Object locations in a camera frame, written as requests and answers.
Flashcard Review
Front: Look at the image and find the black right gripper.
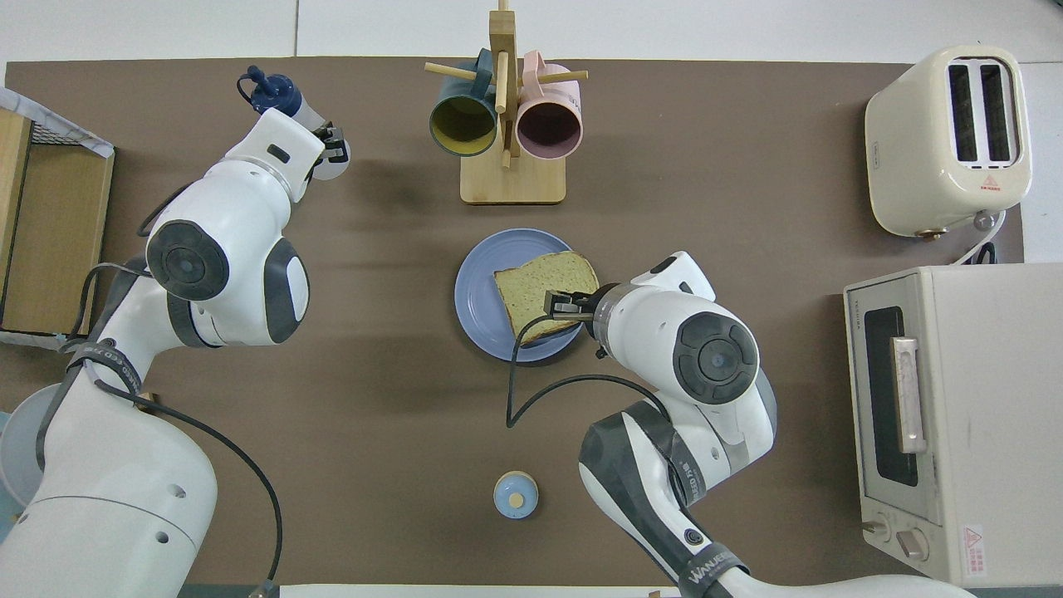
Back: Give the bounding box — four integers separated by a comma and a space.
545, 291, 600, 323

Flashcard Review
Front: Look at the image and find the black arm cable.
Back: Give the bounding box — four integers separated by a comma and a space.
507, 311, 675, 430
37, 184, 283, 598

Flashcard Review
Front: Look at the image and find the pink ribbed mug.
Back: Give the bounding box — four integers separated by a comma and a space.
515, 50, 584, 161

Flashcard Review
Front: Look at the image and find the cream two-slot toaster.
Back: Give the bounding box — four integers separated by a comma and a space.
865, 45, 1033, 238

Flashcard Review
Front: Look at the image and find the white toaster power cord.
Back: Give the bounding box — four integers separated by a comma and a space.
953, 212, 1007, 267

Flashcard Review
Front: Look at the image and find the black wire basket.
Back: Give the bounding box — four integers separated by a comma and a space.
29, 116, 109, 154

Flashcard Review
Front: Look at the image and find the grey plate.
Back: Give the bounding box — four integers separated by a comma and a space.
0, 384, 66, 507

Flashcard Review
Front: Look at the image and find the blue round plate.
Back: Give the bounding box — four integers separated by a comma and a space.
454, 228, 586, 364

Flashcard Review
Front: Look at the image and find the toasted bread slice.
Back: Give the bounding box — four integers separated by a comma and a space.
494, 252, 600, 346

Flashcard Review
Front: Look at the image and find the white checkered cloth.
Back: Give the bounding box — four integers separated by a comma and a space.
0, 87, 115, 159

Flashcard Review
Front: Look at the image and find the white toaster oven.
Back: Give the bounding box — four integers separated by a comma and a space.
843, 264, 1063, 586

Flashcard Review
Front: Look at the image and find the wooden mug tree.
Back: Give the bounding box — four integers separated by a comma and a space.
424, 0, 589, 205

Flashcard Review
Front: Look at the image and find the brown table mat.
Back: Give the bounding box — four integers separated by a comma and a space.
0, 56, 1024, 587

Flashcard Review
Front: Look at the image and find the translucent seasoning bottle blue cap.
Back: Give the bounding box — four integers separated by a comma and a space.
239, 66, 351, 181

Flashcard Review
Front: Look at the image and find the wooden shelf box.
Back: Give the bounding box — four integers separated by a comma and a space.
0, 108, 115, 337

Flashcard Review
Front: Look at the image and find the dark teal mug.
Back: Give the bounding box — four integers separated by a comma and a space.
429, 48, 499, 159

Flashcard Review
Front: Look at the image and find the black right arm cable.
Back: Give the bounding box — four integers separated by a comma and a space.
507, 311, 675, 430

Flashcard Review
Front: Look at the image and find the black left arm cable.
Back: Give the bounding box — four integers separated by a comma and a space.
37, 184, 283, 598

